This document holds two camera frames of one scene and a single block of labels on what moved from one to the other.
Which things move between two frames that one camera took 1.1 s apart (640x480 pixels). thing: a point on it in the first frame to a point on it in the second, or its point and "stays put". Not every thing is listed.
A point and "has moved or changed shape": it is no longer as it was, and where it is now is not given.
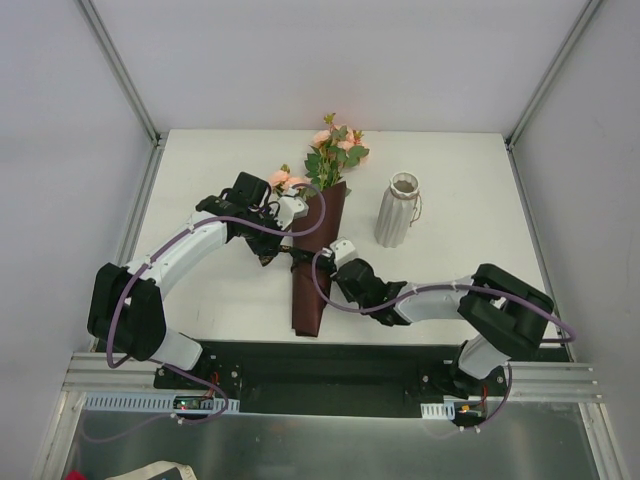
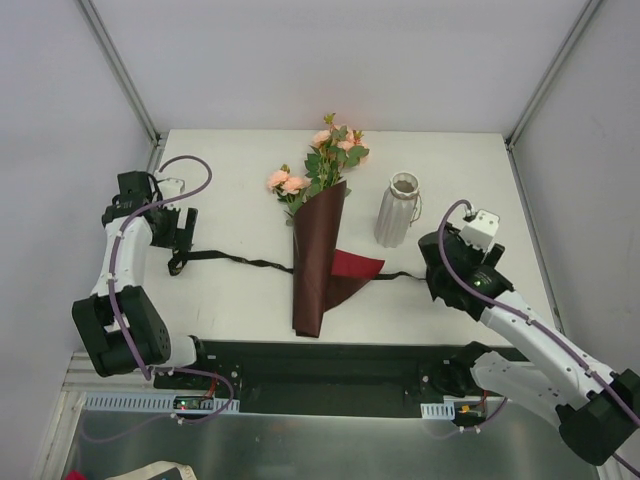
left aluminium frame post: (120, 70) stays put
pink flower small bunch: (279, 179) stays put
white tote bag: (153, 469) stays put
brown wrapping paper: (307, 304) has moved or changed shape
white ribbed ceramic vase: (395, 210) stays put
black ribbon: (297, 255) to (177, 256)
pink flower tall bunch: (334, 151) stays put
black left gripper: (267, 240) to (186, 226)
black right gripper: (324, 261) to (433, 262)
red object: (75, 475) stays put
